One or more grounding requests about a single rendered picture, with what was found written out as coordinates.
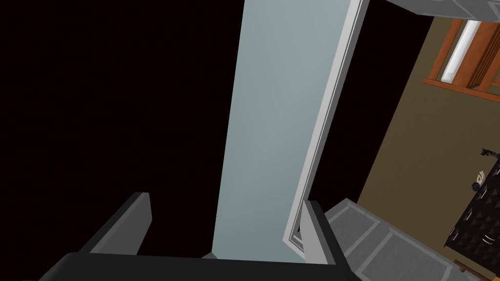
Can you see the black patterned cabinet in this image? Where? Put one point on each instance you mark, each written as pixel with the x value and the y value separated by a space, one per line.
pixel 478 226

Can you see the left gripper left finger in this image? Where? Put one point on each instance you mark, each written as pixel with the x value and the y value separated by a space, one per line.
pixel 124 230

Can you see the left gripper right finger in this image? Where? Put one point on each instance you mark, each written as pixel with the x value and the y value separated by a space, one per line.
pixel 314 238

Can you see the wooden framed window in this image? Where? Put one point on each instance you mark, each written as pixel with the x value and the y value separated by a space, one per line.
pixel 466 54

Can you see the grey panelled door leaf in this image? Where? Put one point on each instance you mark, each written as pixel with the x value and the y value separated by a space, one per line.
pixel 384 249

